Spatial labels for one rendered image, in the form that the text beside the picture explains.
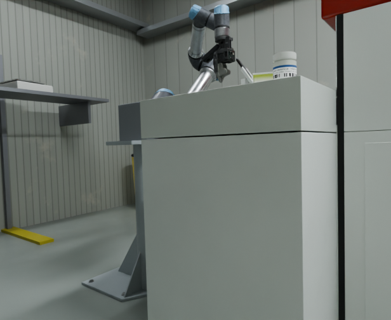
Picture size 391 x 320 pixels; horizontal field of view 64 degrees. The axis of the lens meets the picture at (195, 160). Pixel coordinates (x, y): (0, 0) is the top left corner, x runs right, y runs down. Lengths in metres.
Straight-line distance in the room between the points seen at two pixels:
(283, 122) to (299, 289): 0.46
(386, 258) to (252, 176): 0.54
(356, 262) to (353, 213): 0.17
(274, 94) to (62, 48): 3.35
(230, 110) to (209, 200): 0.30
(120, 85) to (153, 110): 3.25
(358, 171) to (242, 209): 0.44
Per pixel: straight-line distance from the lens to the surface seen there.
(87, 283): 2.03
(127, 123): 1.75
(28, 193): 3.70
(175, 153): 1.12
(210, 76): 2.01
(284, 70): 1.01
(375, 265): 1.26
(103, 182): 4.16
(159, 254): 1.25
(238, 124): 0.96
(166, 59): 4.49
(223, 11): 1.67
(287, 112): 0.90
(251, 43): 3.78
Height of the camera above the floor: 0.79
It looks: 3 degrees down
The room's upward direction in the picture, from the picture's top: 2 degrees counter-clockwise
